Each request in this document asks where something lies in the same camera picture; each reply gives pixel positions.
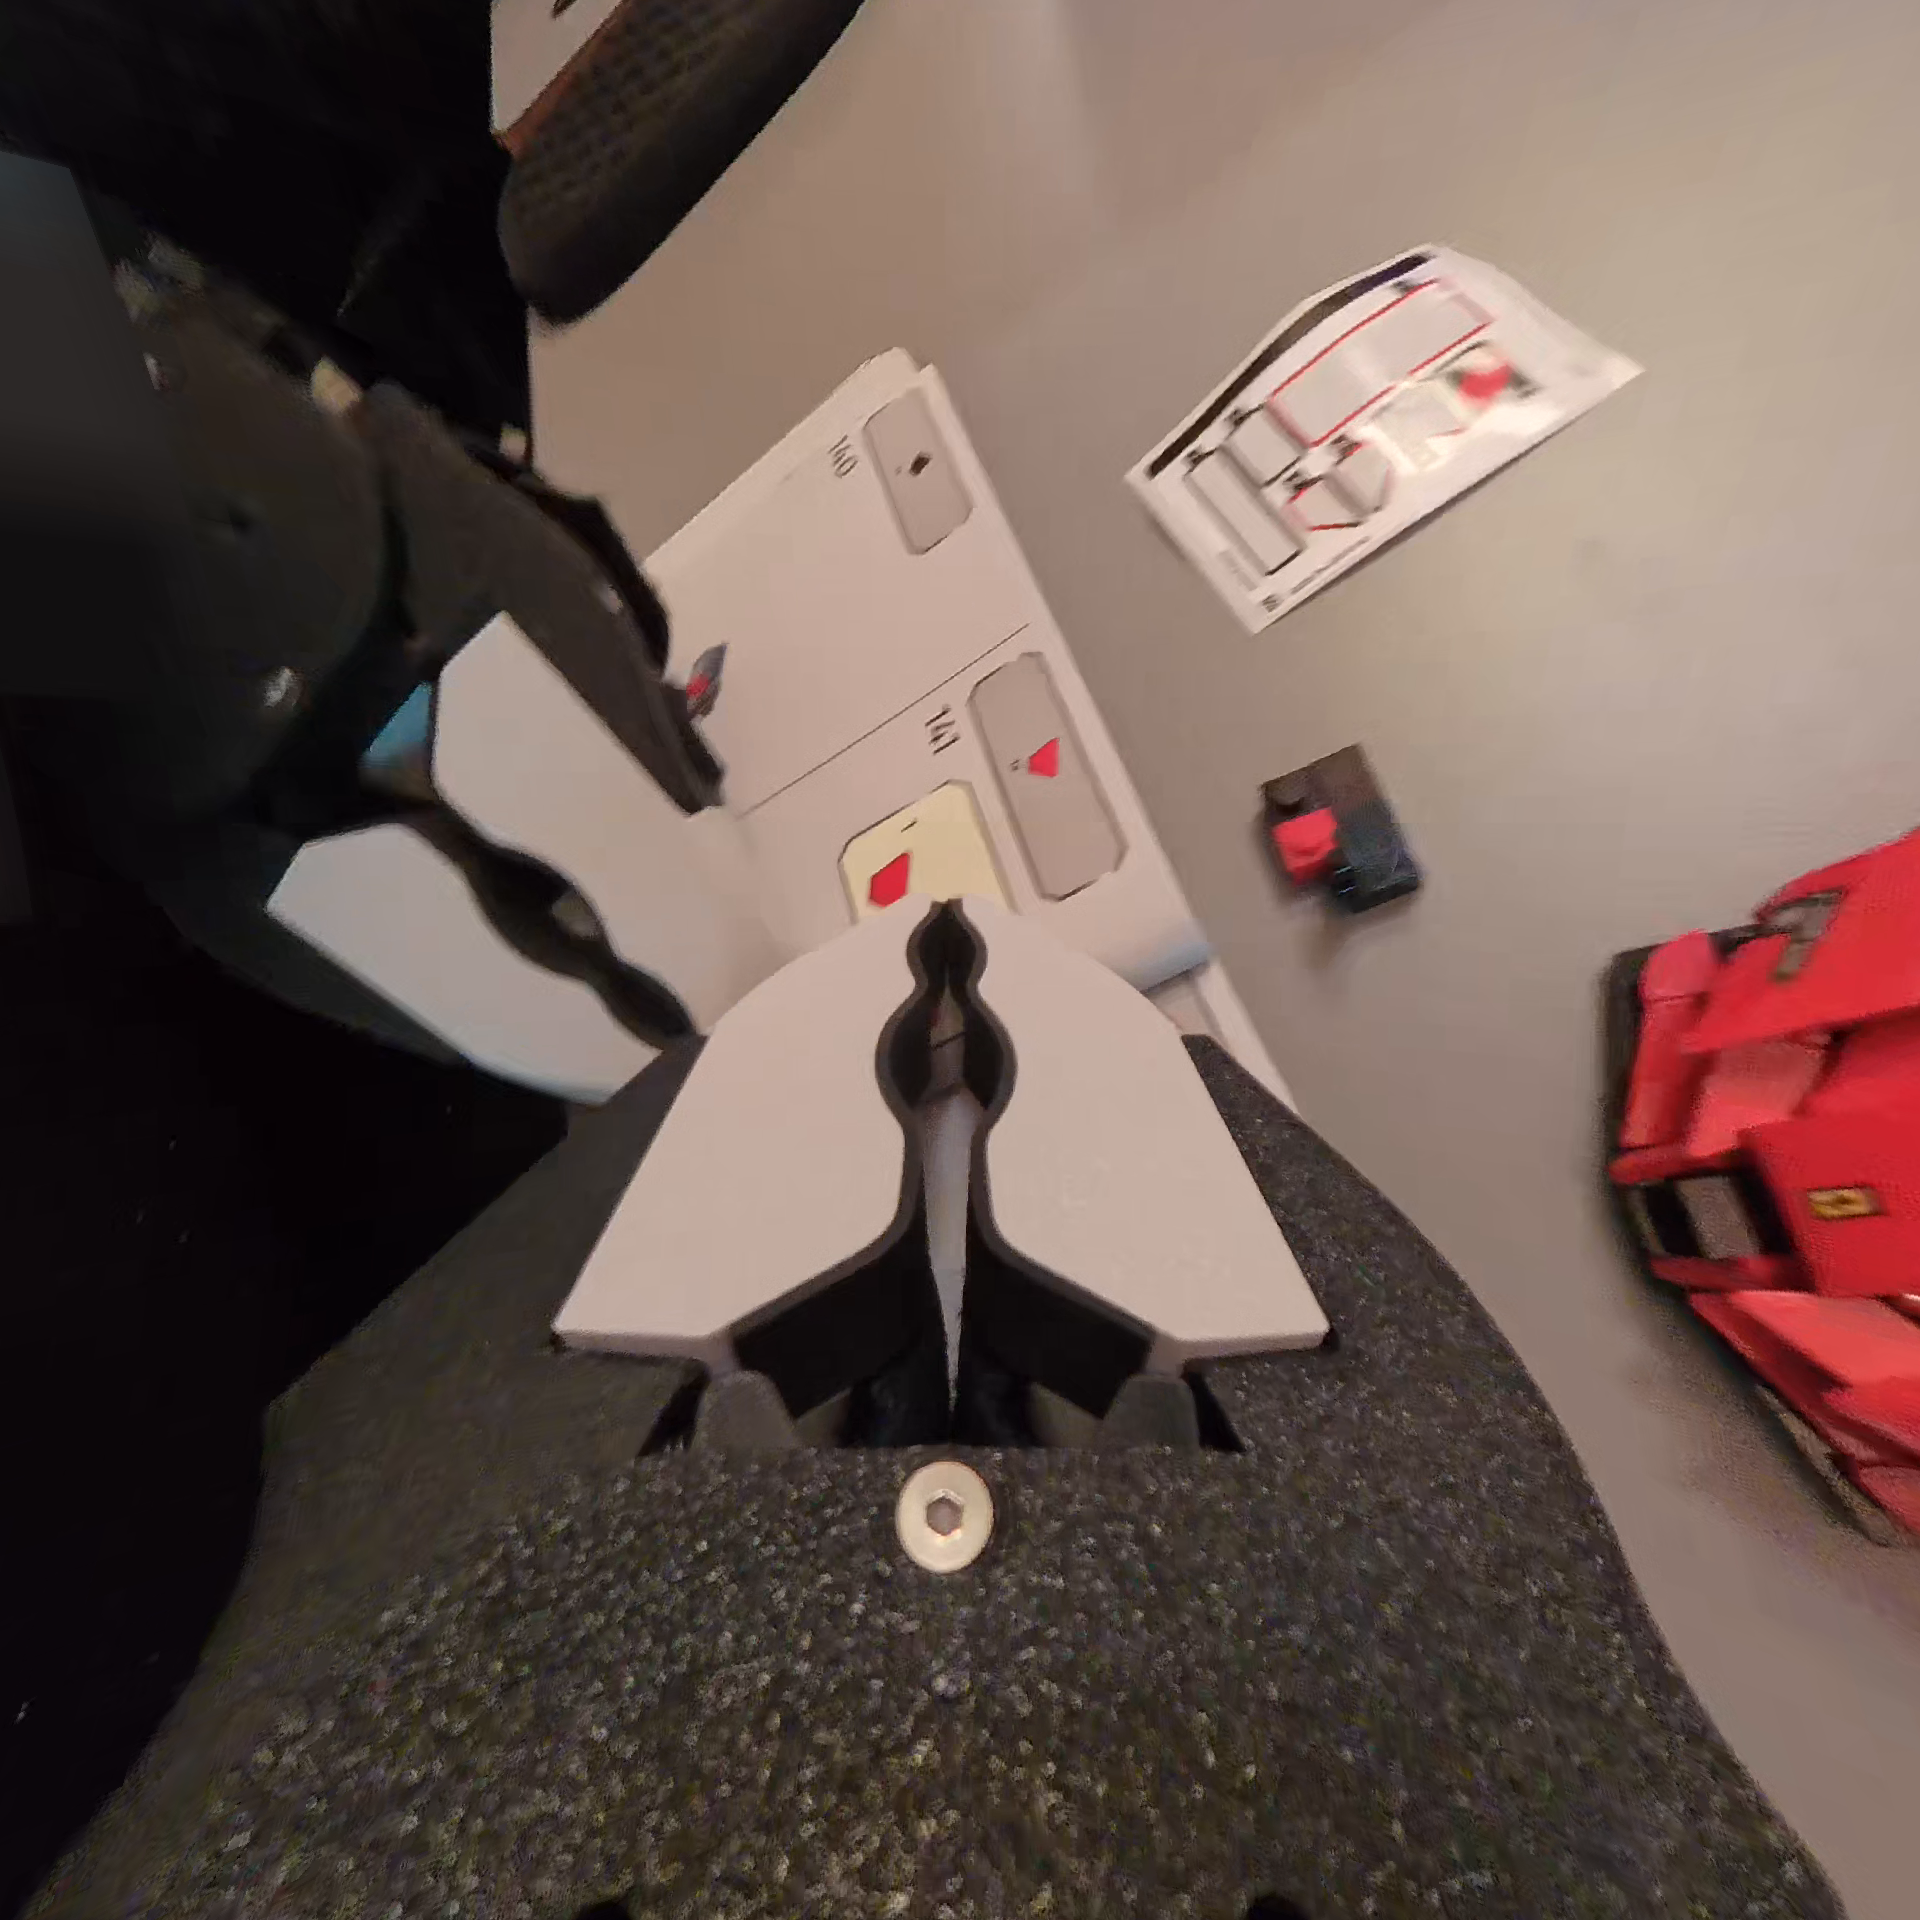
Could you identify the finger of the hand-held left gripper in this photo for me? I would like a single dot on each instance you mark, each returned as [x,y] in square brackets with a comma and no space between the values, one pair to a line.
[405,945]
[510,734]

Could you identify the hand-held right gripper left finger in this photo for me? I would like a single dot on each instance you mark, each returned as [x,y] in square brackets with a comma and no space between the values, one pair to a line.
[735,1185]

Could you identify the small black red brick assembly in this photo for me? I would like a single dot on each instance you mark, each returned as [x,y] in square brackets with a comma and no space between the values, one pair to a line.
[1335,832]

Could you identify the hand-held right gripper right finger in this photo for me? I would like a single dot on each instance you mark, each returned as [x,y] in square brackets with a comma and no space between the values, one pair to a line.
[1156,1185]

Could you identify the white sticker sheet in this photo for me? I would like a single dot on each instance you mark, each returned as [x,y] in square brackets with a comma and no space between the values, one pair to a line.
[1470,360]

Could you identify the white instruction booklet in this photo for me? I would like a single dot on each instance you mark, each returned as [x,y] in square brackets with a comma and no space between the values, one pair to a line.
[839,646]

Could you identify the red brick-built toy car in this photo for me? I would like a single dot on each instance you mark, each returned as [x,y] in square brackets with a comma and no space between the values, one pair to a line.
[1786,1171]

